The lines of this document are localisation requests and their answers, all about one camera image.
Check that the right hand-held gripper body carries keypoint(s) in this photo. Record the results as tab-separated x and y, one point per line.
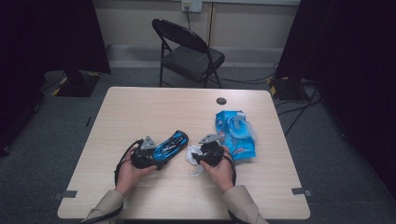
211	152

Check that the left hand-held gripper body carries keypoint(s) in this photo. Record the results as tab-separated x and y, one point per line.
148	143

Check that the white wet wipe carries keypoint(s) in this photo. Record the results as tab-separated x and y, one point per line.
190	154

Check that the blue and black toy car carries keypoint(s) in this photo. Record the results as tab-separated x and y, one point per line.
172	144

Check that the blue wet wipes pack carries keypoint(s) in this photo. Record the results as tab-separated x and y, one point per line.
239	146

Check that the person's right hand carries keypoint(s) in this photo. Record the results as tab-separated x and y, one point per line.
221	175

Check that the person's left hand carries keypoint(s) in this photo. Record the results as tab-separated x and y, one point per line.
129	177

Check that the small black floor strip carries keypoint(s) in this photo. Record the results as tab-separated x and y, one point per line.
88	122

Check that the black stand base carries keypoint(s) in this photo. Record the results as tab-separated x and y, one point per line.
286	90
77	85

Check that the black folding chair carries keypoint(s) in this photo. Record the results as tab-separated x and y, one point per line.
193	60

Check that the grey tape strip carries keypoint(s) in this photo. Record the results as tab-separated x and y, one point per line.
300	191
68	194

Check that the black curtain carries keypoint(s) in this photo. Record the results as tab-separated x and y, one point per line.
46	31
358	62

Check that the beige wall conduit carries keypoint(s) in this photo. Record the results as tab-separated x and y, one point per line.
211	25

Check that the white wall outlet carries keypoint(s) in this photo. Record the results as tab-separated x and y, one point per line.
196	6

